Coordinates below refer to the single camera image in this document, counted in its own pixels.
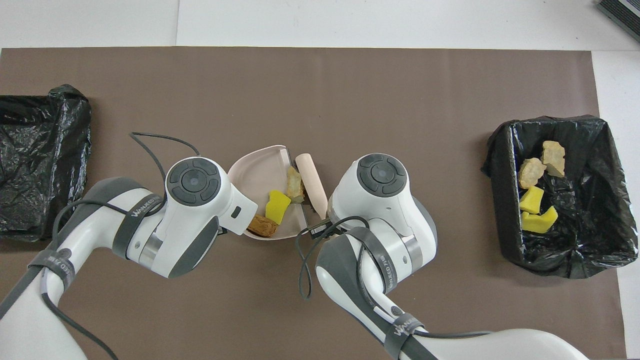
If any beige plastic dustpan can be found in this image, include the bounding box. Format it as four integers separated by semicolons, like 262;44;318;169
227;145;313;242

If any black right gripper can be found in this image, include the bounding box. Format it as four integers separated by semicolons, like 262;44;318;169
307;219;346;238

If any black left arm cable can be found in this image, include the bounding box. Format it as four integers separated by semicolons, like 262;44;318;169
42;132;201;360

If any brown sponge piece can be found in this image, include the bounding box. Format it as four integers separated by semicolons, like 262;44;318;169
247;215;281;238

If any brown paper table mat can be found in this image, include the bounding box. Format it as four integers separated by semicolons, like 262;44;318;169
0;46;627;360

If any yellow sponge piece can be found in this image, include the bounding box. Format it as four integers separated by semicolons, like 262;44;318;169
521;205;559;234
265;190;292;225
519;185;545;215

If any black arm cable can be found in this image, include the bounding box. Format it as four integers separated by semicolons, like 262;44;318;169
295;216;368;301
42;132;201;360

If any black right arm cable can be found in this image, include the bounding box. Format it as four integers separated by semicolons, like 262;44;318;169
295;216;368;301

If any beige sponge piece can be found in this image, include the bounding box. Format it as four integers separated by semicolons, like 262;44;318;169
518;157;547;190
542;140;566;178
286;166;306;205

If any dark ribbed device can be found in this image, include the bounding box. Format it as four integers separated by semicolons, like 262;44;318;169
595;0;640;43

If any black bag-lined bin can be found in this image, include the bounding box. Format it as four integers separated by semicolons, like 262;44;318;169
0;84;93;243
481;114;639;279

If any beige brush with black bristles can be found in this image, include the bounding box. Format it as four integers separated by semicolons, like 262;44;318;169
294;152;329;221

